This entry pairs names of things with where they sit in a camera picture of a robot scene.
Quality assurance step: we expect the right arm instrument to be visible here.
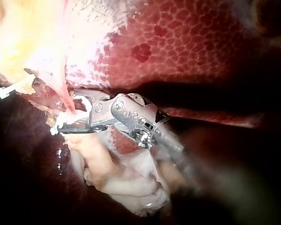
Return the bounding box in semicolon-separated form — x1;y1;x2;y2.
88;93;185;153

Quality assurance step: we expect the right arm instrument jaw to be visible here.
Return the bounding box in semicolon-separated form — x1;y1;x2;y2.
57;124;101;135
73;88;111;111

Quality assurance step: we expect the white clip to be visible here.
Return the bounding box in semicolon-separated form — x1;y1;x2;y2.
0;81;30;99
50;94;89;136

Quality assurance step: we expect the pale fatty tissue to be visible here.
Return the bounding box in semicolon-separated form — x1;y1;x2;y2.
64;126;190;218

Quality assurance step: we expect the dark red liver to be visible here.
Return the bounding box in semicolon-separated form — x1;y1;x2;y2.
0;0;281;225

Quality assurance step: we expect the gallbladder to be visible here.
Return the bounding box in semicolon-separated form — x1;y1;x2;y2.
0;0;68;78

